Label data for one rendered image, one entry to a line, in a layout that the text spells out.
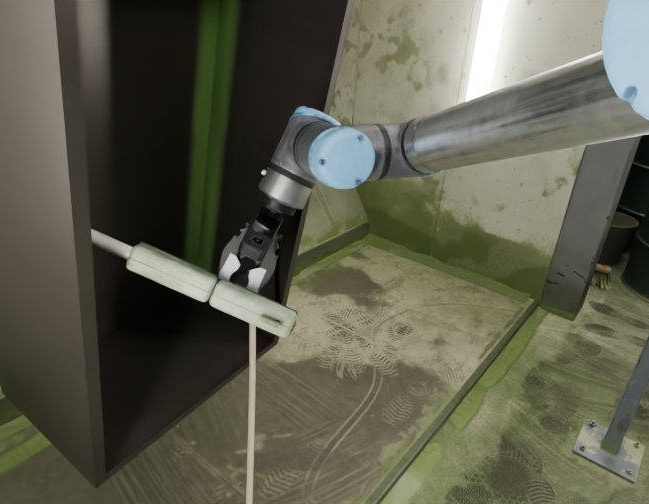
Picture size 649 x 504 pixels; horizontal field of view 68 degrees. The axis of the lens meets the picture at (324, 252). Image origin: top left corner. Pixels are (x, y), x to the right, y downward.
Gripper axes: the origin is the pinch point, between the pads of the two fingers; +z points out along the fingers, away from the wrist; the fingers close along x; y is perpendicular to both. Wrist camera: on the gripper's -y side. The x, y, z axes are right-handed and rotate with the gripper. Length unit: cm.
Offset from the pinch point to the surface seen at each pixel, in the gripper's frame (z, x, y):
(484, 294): -9, -116, 161
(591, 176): -82, -118, 133
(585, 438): 14, -136, 72
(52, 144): -16.1, 27.2, -24.3
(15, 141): -13.2, 34.4, -18.9
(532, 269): -33, -129, 156
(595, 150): -91, -112, 130
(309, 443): 55, -44, 63
